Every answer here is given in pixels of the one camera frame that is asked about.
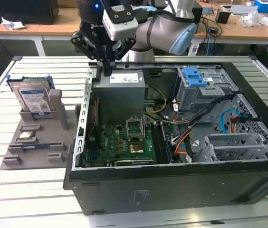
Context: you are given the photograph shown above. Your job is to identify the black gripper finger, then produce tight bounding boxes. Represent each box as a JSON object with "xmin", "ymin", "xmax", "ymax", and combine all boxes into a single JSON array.
[
  {"xmin": 107, "ymin": 38, "xmax": 137, "ymax": 77},
  {"xmin": 70, "ymin": 29, "xmax": 108, "ymax": 77}
]

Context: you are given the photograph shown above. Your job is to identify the hard disk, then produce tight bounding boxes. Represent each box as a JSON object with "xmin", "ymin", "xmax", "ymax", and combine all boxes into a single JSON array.
[{"xmin": 6, "ymin": 75, "xmax": 55, "ymax": 117}]

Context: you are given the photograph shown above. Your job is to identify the orange black power wire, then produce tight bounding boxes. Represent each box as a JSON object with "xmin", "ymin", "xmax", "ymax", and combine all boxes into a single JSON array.
[{"xmin": 228, "ymin": 115, "xmax": 239, "ymax": 134}]

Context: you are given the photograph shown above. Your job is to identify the grey metal disk bay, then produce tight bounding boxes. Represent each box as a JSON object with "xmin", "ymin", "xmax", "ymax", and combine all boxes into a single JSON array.
[{"xmin": 197, "ymin": 133, "xmax": 268, "ymax": 163}]

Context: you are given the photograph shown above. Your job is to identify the grey power supply unit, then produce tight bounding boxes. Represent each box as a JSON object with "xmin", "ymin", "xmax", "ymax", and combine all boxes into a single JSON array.
[{"xmin": 92, "ymin": 70, "xmax": 147, "ymax": 119}]

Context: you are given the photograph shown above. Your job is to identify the white power adapter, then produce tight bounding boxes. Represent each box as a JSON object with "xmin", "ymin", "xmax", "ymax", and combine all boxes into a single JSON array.
[{"xmin": 187, "ymin": 44, "xmax": 200, "ymax": 57}]

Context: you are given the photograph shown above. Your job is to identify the large black box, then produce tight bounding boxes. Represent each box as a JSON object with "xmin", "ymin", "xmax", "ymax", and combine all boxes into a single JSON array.
[{"xmin": 0, "ymin": 0, "xmax": 60, "ymax": 25}]

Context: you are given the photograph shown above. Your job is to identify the blue plastic drive latch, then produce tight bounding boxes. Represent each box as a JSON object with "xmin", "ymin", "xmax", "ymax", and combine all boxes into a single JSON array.
[{"xmin": 182, "ymin": 67, "xmax": 207, "ymax": 87}]

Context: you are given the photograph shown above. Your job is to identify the crumpled white paper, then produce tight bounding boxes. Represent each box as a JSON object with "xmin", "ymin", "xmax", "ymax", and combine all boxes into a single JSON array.
[{"xmin": 0, "ymin": 16, "xmax": 27, "ymax": 31}]

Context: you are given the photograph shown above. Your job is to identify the black desktop tower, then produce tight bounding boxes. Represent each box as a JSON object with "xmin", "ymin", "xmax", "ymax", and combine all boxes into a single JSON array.
[{"xmin": 191, "ymin": 7, "xmax": 204, "ymax": 34}]

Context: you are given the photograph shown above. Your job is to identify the grey metal drive cage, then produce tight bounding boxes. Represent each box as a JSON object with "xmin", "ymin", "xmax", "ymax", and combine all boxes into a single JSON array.
[{"xmin": 174, "ymin": 66, "xmax": 239, "ymax": 119}]

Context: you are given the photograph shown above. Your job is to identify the metal socket cover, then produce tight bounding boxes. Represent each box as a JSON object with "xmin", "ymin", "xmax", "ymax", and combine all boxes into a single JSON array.
[{"xmin": 125, "ymin": 117, "xmax": 145, "ymax": 140}]

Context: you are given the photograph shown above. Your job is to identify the grey parts rack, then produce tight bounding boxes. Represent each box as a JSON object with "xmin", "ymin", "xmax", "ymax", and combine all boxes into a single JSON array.
[{"xmin": 0, "ymin": 89, "xmax": 81, "ymax": 171}]

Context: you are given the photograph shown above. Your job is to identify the green motherboard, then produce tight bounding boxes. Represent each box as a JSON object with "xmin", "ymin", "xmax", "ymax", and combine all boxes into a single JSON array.
[{"xmin": 84, "ymin": 123, "xmax": 175, "ymax": 168}]

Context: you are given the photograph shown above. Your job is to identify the black RAM slot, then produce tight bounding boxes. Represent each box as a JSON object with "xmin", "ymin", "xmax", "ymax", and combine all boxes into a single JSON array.
[{"xmin": 151, "ymin": 123, "xmax": 167, "ymax": 165}]

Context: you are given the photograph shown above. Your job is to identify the CPU socket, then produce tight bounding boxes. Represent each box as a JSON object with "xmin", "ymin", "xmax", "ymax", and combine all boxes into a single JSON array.
[{"xmin": 127, "ymin": 140, "xmax": 148, "ymax": 156}]

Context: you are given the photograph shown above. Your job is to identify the silver CPU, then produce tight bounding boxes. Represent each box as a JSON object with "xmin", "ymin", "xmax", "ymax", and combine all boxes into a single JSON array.
[{"xmin": 19, "ymin": 132, "xmax": 36, "ymax": 140}]

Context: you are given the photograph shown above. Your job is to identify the bluish RAM slot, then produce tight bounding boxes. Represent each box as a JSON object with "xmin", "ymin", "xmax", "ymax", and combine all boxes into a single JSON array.
[{"xmin": 160, "ymin": 123, "xmax": 174, "ymax": 163}]

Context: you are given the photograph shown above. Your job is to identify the black graphics card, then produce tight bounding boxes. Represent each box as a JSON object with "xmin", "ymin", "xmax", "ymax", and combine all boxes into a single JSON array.
[{"xmin": 114, "ymin": 158, "xmax": 157, "ymax": 167}]

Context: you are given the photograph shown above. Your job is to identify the flat grey box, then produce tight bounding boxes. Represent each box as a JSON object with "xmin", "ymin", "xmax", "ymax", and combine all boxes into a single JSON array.
[{"xmin": 230, "ymin": 4, "xmax": 259, "ymax": 16}]

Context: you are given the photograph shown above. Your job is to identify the clear plastic bag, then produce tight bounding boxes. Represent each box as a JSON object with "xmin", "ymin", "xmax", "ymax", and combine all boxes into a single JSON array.
[{"xmin": 239, "ymin": 10, "xmax": 268, "ymax": 28}]

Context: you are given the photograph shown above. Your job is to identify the black open PC case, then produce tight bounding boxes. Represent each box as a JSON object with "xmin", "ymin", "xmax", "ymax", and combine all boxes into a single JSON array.
[{"xmin": 63, "ymin": 60, "xmax": 268, "ymax": 216}]

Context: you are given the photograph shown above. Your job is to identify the yellow black wire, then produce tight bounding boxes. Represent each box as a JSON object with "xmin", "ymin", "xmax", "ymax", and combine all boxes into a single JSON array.
[{"xmin": 143, "ymin": 84, "xmax": 168, "ymax": 115}]

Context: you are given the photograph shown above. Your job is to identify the thin red wire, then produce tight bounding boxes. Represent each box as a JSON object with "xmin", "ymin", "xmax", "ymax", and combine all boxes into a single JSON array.
[{"xmin": 87, "ymin": 97, "xmax": 100, "ymax": 143}]

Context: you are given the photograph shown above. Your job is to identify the black sleeved cable bundle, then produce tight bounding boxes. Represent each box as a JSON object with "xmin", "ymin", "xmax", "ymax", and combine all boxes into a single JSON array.
[{"xmin": 172, "ymin": 94, "xmax": 236, "ymax": 146}]

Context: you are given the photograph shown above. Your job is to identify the orange wire bundle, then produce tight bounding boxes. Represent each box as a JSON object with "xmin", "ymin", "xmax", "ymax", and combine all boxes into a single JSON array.
[{"xmin": 174, "ymin": 133, "xmax": 193, "ymax": 156}]

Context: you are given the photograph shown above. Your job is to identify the blue flat wire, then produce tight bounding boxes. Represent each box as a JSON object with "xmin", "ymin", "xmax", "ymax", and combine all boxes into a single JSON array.
[{"xmin": 220, "ymin": 108, "xmax": 253, "ymax": 134}]

